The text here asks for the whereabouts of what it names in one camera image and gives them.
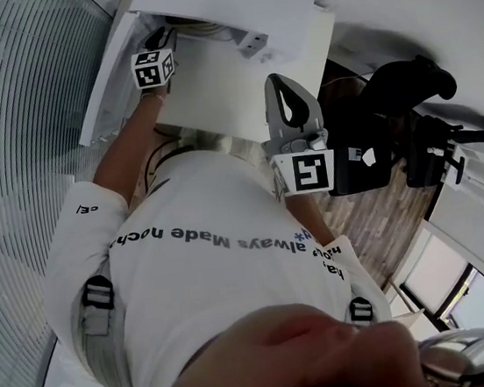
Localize person's right forearm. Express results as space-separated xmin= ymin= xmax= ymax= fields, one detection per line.
xmin=284 ymin=187 xmax=337 ymax=250

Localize light wooden board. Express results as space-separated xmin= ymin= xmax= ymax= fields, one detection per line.
xmin=389 ymin=307 xmax=430 ymax=338

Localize white paper tag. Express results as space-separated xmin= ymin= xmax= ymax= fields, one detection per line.
xmin=360 ymin=147 xmax=380 ymax=168

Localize dark-framed window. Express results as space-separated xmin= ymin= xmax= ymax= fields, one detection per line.
xmin=393 ymin=225 xmax=484 ymax=339

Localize grey shoulder strap black buckle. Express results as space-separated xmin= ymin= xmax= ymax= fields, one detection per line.
xmin=347 ymin=294 xmax=378 ymax=328
xmin=75 ymin=274 xmax=121 ymax=339

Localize person's white printed t-shirt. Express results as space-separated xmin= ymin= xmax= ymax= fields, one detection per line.
xmin=26 ymin=126 xmax=401 ymax=387

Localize black office chair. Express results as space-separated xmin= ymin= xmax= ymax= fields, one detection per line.
xmin=312 ymin=49 xmax=471 ymax=198
xmin=397 ymin=106 xmax=484 ymax=192

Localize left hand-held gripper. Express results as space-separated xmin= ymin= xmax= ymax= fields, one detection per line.
xmin=126 ymin=24 xmax=185 ymax=91

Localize person's left forearm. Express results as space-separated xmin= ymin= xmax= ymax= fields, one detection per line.
xmin=81 ymin=82 xmax=187 ymax=209

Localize clear-framed glasses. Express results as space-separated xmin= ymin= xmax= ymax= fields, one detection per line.
xmin=415 ymin=325 xmax=484 ymax=387

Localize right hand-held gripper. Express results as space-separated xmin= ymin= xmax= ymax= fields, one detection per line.
xmin=252 ymin=66 xmax=340 ymax=202

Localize grey window blinds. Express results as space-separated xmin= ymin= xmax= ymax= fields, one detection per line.
xmin=0 ymin=0 xmax=165 ymax=387

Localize person's face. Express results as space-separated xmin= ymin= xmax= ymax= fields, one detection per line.
xmin=141 ymin=281 xmax=476 ymax=387

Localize white table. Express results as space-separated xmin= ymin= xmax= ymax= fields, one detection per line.
xmin=145 ymin=10 xmax=351 ymax=154

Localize black cable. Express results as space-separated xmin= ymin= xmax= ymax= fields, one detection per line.
xmin=135 ymin=123 xmax=201 ymax=194

